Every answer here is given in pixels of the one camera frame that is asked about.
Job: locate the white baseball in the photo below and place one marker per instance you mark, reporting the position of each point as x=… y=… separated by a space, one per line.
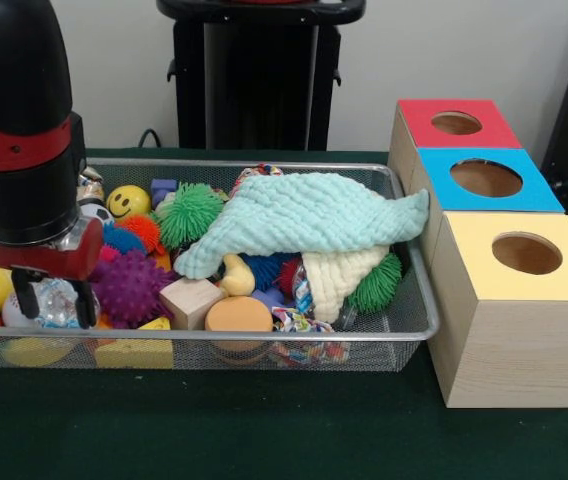
x=8 y=314

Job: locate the cream knitted cloth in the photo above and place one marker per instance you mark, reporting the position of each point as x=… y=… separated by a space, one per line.
x=344 y=280

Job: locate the mint green cloth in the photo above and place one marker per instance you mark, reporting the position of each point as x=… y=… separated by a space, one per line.
x=304 y=220

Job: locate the clear wrapper with blue print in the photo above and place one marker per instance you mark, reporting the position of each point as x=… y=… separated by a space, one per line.
x=56 y=302

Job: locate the purple spiky ball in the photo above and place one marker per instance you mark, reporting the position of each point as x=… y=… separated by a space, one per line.
x=134 y=287

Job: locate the dark green table cloth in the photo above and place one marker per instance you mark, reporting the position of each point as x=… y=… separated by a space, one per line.
x=264 y=430

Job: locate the green spiky ball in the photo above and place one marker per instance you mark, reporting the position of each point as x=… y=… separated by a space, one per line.
x=190 y=213
x=377 y=285

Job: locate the wooden three-hole sorting box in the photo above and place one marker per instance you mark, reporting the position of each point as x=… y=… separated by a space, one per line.
x=504 y=340

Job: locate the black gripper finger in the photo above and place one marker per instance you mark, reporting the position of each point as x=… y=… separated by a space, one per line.
x=84 y=305
x=25 y=294

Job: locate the orange round disc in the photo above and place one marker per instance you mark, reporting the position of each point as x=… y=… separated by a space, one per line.
x=238 y=315

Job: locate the clear mesh bin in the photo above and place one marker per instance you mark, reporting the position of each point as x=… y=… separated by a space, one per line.
x=384 y=350

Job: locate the yellow smiley face ball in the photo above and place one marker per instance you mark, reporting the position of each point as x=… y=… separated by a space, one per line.
x=129 y=202

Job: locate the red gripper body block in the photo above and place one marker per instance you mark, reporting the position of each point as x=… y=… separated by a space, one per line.
x=74 y=258

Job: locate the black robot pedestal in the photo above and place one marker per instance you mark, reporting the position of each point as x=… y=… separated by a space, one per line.
x=264 y=90

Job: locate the wooden cube block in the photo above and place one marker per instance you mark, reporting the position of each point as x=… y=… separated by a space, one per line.
x=192 y=302

